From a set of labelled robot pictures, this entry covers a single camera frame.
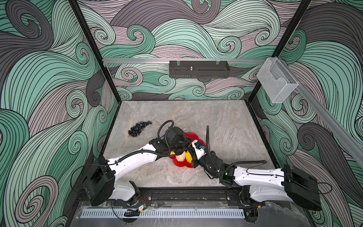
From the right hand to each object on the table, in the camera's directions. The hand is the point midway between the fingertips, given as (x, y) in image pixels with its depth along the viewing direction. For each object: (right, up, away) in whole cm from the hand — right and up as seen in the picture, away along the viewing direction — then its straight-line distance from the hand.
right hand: (188, 149), depth 76 cm
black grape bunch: (-36, +7, +22) cm, 43 cm away
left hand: (+3, +3, +2) cm, 4 cm away
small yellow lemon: (-8, +3, -17) cm, 19 cm away
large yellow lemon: (+1, -6, +6) cm, 8 cm away
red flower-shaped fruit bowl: (-2, -11, +7) cm, 13 cm away
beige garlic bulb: (-4, -7, +7) cm, 11 cm away
